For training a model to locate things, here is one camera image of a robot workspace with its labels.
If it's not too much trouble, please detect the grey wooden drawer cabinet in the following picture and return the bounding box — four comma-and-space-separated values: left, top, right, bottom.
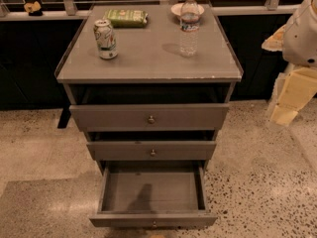
53, 3, 245, 177

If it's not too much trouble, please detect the white ceramic bowl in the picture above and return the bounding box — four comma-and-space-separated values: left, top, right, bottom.
170, 3, 204, 19

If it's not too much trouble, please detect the grey middle drawer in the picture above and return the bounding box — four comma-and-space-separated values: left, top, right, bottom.
87, 141, 216, 161

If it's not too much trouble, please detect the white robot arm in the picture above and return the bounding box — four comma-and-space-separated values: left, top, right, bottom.
262, 0, 317, 126

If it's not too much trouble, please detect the small yellow object on ledge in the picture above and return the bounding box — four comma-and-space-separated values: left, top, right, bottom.
24, 1, 43, 16

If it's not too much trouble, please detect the grey top drawer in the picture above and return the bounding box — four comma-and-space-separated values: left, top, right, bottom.
70, 103, 229, 132

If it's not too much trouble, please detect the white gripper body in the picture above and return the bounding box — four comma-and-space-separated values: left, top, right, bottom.
277, 66, 317, 111

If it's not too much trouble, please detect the green white soda can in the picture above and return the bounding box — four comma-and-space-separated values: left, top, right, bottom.
93, 20, 118, 60

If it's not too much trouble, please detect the clear plastic water bottle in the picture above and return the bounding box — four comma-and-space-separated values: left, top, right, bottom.
180, 0, 200, 57

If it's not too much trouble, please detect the grey bottom drawer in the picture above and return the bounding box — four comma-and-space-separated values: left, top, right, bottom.
90, 161, 217, 228

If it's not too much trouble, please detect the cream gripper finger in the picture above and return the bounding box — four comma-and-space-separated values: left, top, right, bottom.
262, 26, 285, 52
270, 105, 298, 126

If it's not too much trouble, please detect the grey drawer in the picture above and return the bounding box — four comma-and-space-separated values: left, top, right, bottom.
70, 103, 229, 132
90, 161, 217, 228
87, 141, 216, 161

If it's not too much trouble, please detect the green snack bag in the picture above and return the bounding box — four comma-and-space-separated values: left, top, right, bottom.
103, 9, 148, 28

